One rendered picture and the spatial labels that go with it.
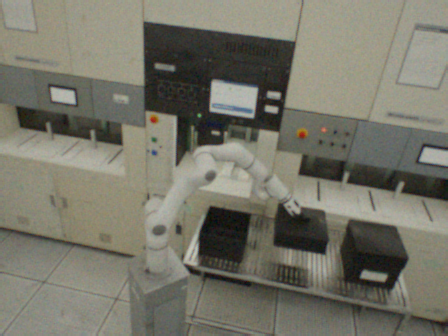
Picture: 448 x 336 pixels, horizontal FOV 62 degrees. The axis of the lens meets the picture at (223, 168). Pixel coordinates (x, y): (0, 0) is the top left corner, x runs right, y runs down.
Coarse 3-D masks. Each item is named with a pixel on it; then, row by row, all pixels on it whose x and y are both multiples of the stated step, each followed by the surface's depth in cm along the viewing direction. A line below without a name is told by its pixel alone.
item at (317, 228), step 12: (276, 216) 224; (288, 216) 219; (312, 216) 221; (324, 216) 222; (276, 228) 210; (288, 228) 209; (300, 228) 210; (312, 228) 211; (324, 228) 212; (276, 240) 209; (288, 240) 207; (300, 240) 206; (312, 240) 205; (324, 240) 204; (312, 252) 209; (324, 252) 208
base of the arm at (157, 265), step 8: (152, 256) 204; (160, 256) 204; (144, 264) 215; (152, 264) 207; (160, 264) 207; (168, 264) 217; (144, 272) 210; (152, 272) 210; (160, 272) 211; (168, 272) 212
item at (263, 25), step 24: (144, 0) 211; (168, 0) 208; (192, 0) 206; (216, 0) 203; (240, 0) 201; (264, 0) 199; (288, 0) 197; (192, 24) 212; (216, 24) 210; (240, 24) 207; (264, 24) 205; (288, 24) 202; (168, 96) 237; (192, 96) 234
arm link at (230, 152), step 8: (224, 144) 186; (232, 144) 185; (240, 144) 187; (200, 152) 188; (208, 152) 189; (216, 152) 187; (224, 152) 184; (232, 152) 184; (240, 152) 185; (248, 152) 189; (216, 160) 193; (224, 160) 188; (232, 160) 186; (240, 160) 187; (248, 160) 188
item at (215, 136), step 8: (200, 120) 309; (200, 128) 302; (208, 128) 301; (216, 128) 299; (224, 128) 299; (200, 136) 306; (208, 136) 304; (216, 136) 303; (200, 144) 309; (208, 144) 308; (216, 144) 307
